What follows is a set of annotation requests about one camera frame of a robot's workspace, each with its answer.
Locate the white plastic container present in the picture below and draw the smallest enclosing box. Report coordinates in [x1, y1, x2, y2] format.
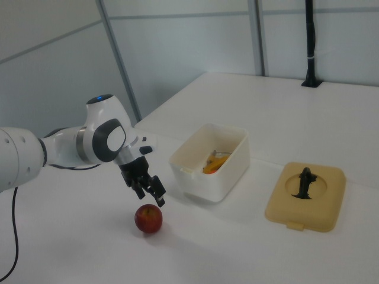
[168, 123, 251, 204]

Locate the beige lid with black handle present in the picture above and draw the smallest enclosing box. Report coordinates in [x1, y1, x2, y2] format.
[264, 162, 347, 234]

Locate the black pole with clamp base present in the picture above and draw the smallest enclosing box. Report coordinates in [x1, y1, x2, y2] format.
[301, 0, 323, 88]

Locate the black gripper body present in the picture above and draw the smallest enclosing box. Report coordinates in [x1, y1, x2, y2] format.
[118, 156, 150, 188]

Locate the grey partition post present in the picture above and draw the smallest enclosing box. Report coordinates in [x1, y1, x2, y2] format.
[248, 0, 269, 77]
[96, 0, 142, 125]

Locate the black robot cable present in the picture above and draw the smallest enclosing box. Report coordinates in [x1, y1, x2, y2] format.
[0, 162, 101, 283]

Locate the red apple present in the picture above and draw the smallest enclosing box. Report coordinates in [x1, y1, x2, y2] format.
[134, 204, 163, 234]

